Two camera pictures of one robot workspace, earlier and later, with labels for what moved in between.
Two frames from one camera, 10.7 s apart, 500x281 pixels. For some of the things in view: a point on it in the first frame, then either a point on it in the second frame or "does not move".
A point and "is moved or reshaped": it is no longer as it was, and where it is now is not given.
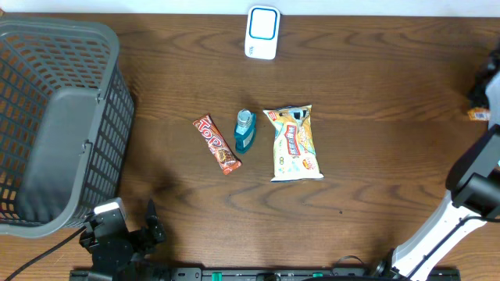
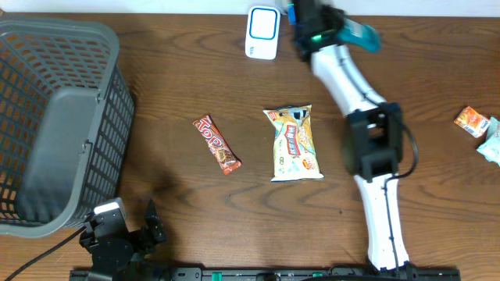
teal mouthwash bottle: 245,131 to 359,34
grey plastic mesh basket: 66,116 does not move
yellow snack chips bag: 294,154 does not move
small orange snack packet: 479,114 is moved or reshaped
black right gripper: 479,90 to 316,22
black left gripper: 148,243 does not move
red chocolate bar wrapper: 216,144 does not move
